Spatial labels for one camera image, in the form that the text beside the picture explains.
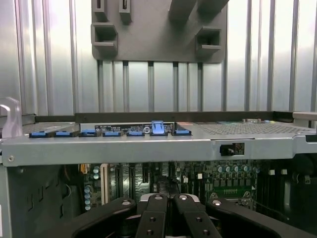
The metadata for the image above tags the grey printed parts rack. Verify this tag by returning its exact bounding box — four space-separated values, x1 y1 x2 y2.
91 0 229 65

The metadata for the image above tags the metal CPU socket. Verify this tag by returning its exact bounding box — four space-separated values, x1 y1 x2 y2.
210 190 252 208

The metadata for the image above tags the beige corner bracket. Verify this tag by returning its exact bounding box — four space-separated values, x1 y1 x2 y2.
292 111 317 122

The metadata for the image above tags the green motherboard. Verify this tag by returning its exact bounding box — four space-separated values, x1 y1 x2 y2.
78 161 295 224

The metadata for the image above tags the white PCI expansion slot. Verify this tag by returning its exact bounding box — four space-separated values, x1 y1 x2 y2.
100 163 107 191

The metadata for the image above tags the grey open PC case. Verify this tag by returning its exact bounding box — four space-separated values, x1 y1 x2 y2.
0 110 317 238

